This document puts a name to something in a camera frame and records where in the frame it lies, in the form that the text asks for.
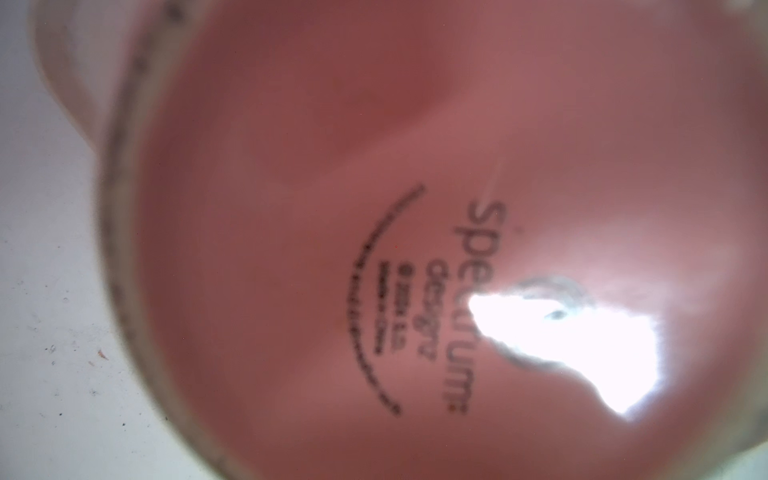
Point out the pink patterned mug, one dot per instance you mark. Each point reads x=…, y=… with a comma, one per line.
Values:
x=433, y=239

